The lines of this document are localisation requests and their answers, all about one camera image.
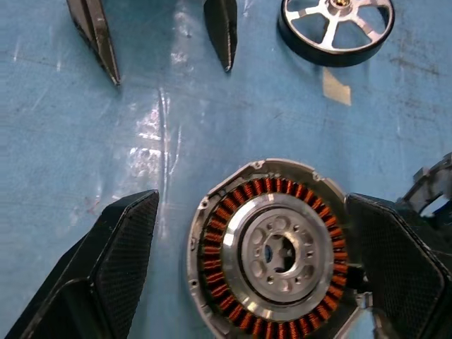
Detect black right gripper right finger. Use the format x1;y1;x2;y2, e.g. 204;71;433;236
345;193;452;339

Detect pale tape scrap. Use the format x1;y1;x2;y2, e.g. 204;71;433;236
322;67;352;107

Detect silver spoked rotor black rim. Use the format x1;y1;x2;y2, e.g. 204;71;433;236
277;0;396;68

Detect blue plastic-covered table mat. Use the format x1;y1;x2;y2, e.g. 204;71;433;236
0;0;452;339

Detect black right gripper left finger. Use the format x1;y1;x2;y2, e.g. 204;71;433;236
3;189;160;339

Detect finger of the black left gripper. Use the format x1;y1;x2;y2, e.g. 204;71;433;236
66;0;121;86
203;0;238;73

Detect silver motor housing copper windings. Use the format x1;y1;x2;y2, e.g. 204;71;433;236
186;157;382;339

